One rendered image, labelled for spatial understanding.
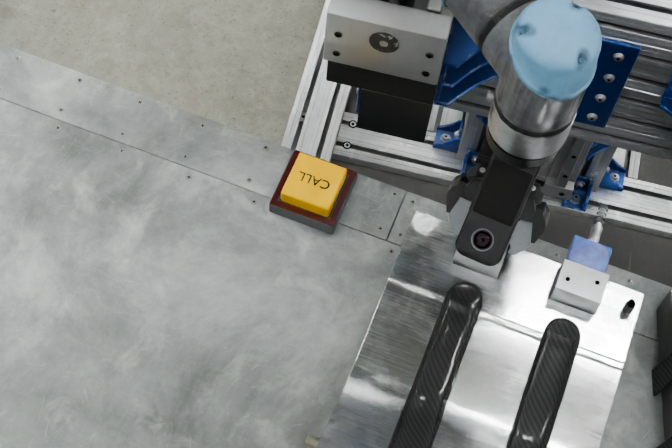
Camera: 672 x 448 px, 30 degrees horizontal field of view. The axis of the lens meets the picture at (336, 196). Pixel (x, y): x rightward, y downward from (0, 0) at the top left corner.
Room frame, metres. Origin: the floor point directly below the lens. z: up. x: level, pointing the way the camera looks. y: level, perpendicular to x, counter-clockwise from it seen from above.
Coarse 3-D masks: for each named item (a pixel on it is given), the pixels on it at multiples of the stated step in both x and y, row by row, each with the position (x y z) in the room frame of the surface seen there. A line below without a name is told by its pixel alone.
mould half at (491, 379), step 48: (432, 240) 0.62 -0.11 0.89; (384, 288) 0.56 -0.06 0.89; (432, 288) 0.57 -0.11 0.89; (480, 288) 0.57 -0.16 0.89; (528, 288) 0.58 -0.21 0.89; (624, 288) 0.59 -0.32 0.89; (384, 336) 0.51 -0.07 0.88; (480, 336) 0.52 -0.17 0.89; (528, 336) 0.53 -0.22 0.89; (624, 336) 0.54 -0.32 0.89; (384, 384) 0.46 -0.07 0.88; (480, 384) 0.47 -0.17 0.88; (576, 384) 0.48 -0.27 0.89; (336, 432) 0.39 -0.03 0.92; (384, 432) 0.40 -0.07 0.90; (480, 432) 0.42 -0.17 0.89; (576, 432) 0.43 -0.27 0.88
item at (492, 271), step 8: (456, 256) 0.60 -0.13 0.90; (464, 256) 0.60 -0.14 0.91; (504, 256) 0.60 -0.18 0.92; (456, 264) 0.60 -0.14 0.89; (464, 264) 0.60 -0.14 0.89; (472, 264) 0.60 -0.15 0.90; (480, 264) 0.59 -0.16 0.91; (480, 272) 0.59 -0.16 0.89; (488, 272) 0.59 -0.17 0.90; (496, 272) 0.59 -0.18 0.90
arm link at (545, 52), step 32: (544, 0) 0.67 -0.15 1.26; (512, 32) 0.64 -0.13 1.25; (544, 32) 0.63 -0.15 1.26; (576, 32) 0.64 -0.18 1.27; (512, 64) 0.62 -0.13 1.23; (544, 64) 0.61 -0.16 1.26; (576, 64) 0.61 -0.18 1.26; (512, 96) 0.61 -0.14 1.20; (544, 96) 0.60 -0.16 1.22; (576, 96) 0.61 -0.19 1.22; (512, 128) 0.61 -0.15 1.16; (544, 128) 0.60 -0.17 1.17
